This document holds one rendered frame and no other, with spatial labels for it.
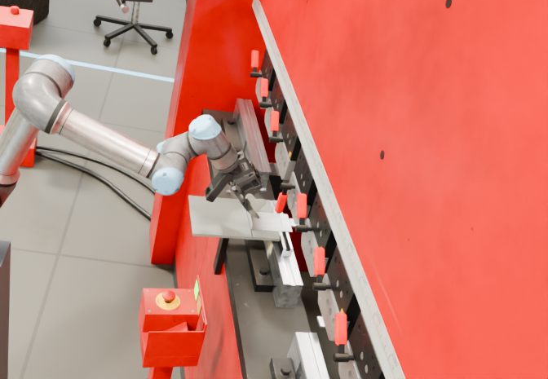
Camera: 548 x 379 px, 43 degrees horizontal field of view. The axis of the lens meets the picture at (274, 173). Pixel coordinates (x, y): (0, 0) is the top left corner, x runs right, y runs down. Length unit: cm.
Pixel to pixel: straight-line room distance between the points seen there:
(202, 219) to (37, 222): 160
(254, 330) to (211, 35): 123
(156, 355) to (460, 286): 117
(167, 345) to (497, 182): 125
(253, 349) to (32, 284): 154
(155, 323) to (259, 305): 31
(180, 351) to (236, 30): 127
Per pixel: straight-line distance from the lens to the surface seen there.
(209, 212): 212
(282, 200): 190
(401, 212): 129
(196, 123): 190
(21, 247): 343
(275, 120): 205
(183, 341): 204
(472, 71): 113
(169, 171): 180
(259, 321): 200
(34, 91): 184
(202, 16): 270
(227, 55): 278
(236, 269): 214
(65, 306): 316
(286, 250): 207
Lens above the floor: 229
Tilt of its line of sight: 33 degrees down
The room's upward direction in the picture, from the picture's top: 16 degrees clockwise
